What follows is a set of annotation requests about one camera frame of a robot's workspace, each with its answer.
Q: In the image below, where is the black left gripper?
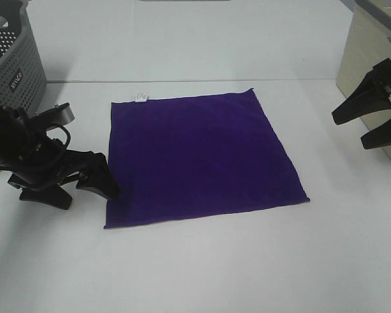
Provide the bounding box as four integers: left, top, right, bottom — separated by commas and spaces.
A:
8, 110, 120, 210

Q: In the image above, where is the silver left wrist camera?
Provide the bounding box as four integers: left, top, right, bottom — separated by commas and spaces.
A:
33, 102, 75, 126

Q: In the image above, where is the beige plastic bin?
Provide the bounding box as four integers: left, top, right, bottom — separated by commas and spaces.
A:
332, 1, 391, 159

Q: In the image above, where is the purple towel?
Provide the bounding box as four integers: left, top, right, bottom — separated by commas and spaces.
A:
105, 89, 308, 228

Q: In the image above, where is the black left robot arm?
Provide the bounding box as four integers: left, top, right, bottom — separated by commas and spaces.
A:
0, 102, 121, 210

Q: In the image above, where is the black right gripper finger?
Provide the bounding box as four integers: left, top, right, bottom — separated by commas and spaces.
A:
361, 119, 391, 149
332, 58, 391, 125

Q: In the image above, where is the grey perforated laundry basket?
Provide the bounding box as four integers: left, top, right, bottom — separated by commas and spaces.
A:
0, 1, 46, 115

